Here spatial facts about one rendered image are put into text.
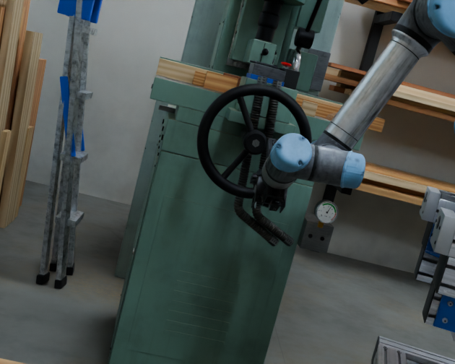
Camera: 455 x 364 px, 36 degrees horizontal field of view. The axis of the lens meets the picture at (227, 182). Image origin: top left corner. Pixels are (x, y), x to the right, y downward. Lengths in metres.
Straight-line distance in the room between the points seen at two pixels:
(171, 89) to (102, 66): 2.51
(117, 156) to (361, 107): 3.02
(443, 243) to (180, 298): 0.77
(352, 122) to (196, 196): 0.59
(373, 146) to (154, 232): 2.74
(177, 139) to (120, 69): 2.49
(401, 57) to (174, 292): 0.92
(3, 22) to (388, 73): 1.93
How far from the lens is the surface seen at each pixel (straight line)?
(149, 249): 2.01
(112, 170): 4.47
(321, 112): 2.15
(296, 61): 2.21
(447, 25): 1.45
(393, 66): 1.59
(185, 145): 1.95
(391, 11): 4.16
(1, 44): 3.13
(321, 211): 1.96
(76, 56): 2.70
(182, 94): 1.94
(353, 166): 1.45
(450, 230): 1.70
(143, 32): 4.40
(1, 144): 3.14
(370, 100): 1.58
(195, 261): 2.02
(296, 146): 1.41
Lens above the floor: 0.97
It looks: 9 degrees down
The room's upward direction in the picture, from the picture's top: 15 degrees clockwise
